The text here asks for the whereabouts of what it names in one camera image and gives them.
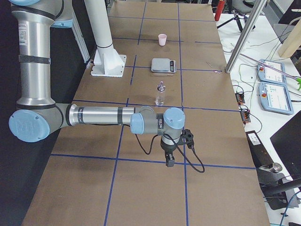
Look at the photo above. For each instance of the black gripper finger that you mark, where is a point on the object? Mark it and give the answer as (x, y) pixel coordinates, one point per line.
(170, 160)

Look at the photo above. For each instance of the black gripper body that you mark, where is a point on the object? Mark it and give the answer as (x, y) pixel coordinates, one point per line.
(168, 149)

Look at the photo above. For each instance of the clear glass sauce bottle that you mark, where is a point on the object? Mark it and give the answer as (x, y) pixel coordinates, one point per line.
(161, 91)

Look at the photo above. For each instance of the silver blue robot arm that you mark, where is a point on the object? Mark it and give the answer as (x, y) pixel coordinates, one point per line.
(38, 115)

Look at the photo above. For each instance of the grey digital kitchen scale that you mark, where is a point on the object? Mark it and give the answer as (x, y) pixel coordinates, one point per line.
(163, 65)

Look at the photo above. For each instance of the orange connector module near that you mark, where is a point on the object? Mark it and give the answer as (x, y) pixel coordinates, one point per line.
(245, 116)

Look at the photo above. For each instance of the orange connector module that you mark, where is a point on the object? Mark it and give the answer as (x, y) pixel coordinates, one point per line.
(240, 97)
(245, 116)

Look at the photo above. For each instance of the orange connector module far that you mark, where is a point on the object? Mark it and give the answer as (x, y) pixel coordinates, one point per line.
(240, 97)

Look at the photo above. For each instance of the black box with label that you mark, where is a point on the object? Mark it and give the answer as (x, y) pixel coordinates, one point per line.
(260, 155)

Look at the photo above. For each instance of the black clamp with metal knob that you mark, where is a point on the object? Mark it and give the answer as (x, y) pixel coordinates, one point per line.
(277, 189)

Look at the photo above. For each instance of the black monitor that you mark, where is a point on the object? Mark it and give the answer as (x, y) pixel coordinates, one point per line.
(287, 144)

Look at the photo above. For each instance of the near blue teach pendant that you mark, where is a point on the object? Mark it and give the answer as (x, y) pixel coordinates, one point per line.
(275, 98)

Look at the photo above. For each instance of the blue teach pendant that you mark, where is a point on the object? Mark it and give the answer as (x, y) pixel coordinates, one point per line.
(268, 75)
(275, 98)

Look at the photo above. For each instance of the far blue teach pendant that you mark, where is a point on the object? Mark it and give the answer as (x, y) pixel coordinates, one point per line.
(268, 75)

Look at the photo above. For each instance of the pink green grabber stick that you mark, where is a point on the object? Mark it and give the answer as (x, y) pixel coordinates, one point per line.
(275, 69)

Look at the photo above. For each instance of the red cylinder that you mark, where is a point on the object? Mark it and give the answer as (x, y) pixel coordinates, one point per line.
(219, 9)

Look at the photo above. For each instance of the wooden beam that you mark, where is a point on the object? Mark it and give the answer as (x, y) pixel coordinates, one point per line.
(293, 41)

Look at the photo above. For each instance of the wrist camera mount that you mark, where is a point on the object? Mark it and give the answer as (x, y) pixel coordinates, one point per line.
(186, 138)

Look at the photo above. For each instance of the white camera pole with base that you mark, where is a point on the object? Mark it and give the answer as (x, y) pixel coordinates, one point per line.
(107, 61)

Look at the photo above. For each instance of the aluminium frame post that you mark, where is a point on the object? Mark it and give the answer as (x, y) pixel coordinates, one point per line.
(256, 10)

